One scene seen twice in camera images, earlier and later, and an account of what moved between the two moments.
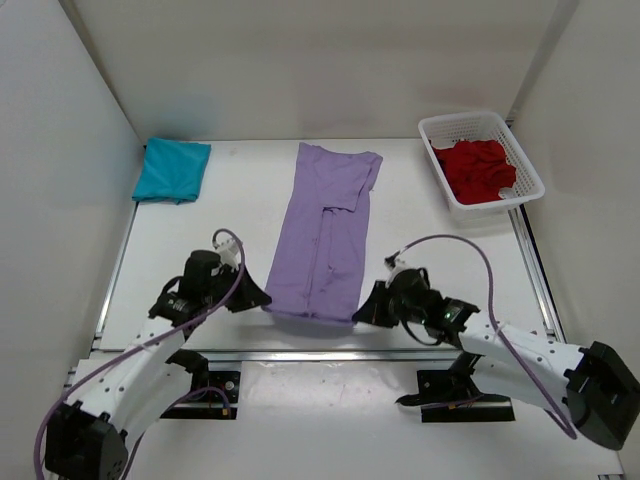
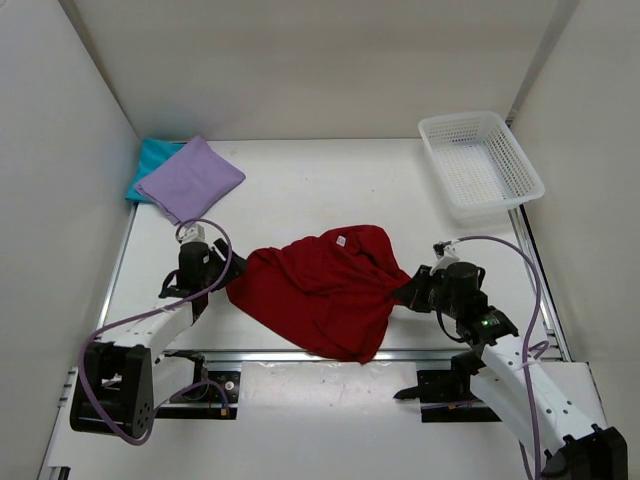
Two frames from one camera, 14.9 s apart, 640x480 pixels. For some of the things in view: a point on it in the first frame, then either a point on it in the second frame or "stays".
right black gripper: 374,311 -> 411,295
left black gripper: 250,294 -> 224,250
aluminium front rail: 316,355 stays
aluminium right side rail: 531,259 stays
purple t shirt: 320,254 -> 191,183
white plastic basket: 482,171 stays
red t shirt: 475,171 -> 333,295
